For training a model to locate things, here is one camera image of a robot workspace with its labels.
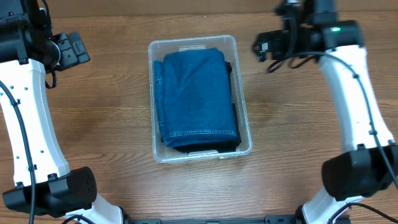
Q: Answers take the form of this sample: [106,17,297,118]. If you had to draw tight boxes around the black cloth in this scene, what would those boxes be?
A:
[172,60,242,154]

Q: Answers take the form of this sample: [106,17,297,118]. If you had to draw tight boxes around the clear plastic container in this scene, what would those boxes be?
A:
[148,35,252,164]

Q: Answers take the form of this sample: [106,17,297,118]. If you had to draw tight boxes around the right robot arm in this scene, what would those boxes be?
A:
[252,0,397,223]

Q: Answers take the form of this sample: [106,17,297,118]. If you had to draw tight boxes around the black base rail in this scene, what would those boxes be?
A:
[127,215,294,224]

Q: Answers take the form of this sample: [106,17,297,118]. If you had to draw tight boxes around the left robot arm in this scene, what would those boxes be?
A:
[1,0,131,223]

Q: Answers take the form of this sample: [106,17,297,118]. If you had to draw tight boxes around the teal blue towel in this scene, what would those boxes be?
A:
[154,48,237,148]

